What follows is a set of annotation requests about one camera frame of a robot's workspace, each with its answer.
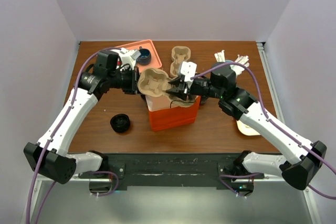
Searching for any aluminium frame rail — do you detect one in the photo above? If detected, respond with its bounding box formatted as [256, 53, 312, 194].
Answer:
[256, 42, 278, 106]

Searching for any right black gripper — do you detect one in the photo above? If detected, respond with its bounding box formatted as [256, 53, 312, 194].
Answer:
[166, 75, 224, 100]

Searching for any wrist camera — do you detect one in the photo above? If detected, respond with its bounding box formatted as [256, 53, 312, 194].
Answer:
[119, 48, 141, 68]
[177, 61, 197, 84]

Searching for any white wrapped straws bundle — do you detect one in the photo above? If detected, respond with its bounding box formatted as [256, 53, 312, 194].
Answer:
[214, 50, 249, 76]

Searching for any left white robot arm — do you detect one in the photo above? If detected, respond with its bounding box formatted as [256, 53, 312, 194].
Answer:
[24, 48, 140, 184]

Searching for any white panda dish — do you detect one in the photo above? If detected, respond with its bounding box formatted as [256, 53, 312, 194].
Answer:
[236, 121, 260, 136]

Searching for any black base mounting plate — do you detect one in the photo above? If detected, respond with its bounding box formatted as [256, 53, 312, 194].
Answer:
[79, 153, 255, 195]

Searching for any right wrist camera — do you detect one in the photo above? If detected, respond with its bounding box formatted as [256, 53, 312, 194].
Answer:
[177, 61, 197, 84]

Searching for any dark blue ceramic cup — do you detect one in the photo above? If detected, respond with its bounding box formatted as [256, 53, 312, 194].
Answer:
[136, 47, 152, 66]

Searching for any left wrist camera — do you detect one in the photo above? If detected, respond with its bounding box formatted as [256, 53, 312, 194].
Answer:
[119, 48, 141, 68]

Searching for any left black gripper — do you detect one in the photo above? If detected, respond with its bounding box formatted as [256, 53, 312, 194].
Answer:
[108, 66, 151, 94]

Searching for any pink plastic tray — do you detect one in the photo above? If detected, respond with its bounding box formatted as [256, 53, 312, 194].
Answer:
[118, 39, 163, 73]

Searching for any single cardboard cup carrier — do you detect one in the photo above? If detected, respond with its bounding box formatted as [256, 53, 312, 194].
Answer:
[138, 68, 196, 111]

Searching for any black cup lid on table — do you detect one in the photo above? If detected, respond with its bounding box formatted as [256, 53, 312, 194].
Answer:
[110, 114, 131, 133]

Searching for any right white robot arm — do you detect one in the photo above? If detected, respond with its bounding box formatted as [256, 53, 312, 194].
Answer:
[167, 62, 327, 190]

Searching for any orange paper bag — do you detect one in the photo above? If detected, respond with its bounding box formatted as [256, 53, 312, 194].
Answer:
[145, 95, 201, 131]

